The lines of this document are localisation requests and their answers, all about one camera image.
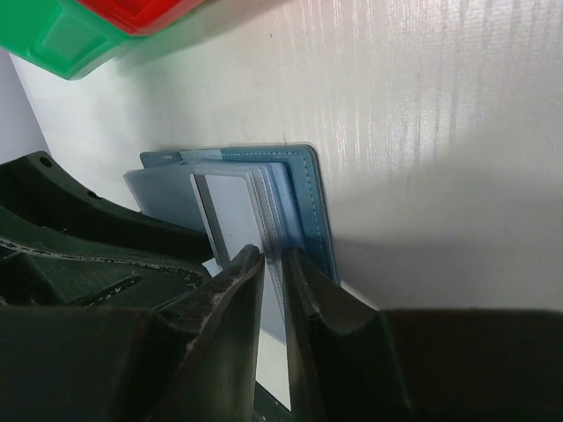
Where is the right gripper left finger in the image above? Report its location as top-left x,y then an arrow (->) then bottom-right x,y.
151,270 -> 256,421

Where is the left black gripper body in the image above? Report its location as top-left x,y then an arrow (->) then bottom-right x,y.
0,150 -> 221,317

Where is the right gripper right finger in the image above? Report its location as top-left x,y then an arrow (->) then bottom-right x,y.
282,248 -> 412,421

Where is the white card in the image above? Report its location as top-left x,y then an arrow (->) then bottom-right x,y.
191,167 -> 291,411

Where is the blue leather card holder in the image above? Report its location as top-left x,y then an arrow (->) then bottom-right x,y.
122,141 -> 340,309

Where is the green plastic bin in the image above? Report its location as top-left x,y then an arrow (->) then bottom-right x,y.
1,0 -> 151,80

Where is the red plastic bin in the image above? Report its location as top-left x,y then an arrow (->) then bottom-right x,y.
78,0 -> 204,37

